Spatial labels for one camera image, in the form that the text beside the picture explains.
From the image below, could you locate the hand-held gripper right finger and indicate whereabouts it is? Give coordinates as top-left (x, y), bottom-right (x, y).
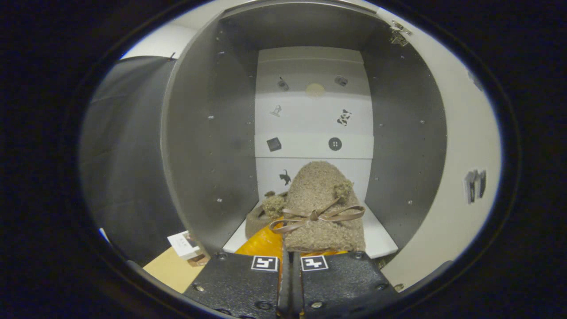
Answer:
top-left (290, 250), bottom-right (401, 319)

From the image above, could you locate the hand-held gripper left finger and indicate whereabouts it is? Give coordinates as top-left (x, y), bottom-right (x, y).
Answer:
top-left (183, 224), bottom-right (291, 319)

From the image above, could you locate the fuzzy brown shoe with bow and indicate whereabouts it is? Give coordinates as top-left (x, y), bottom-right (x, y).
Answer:
top-left (269, 161), bottom-right (367, 254)
top-left (245, 191), bottom-right (288, 240)

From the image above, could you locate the dark grey shoe cabinet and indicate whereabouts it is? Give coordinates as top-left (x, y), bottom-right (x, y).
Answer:
top-left (160, 0), bottom-right (448, 267)

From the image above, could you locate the black backdrop cloth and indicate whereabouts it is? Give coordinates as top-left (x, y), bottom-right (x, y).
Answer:
top-left (80, 55), bottom-right (187, 267)

